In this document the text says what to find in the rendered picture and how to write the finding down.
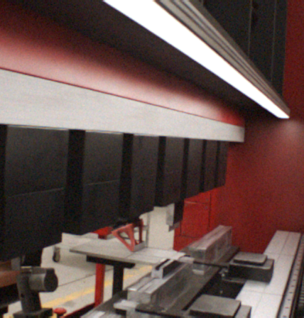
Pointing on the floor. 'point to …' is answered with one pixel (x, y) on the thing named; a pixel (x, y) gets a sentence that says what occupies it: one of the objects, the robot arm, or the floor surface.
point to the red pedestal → (100, 270)
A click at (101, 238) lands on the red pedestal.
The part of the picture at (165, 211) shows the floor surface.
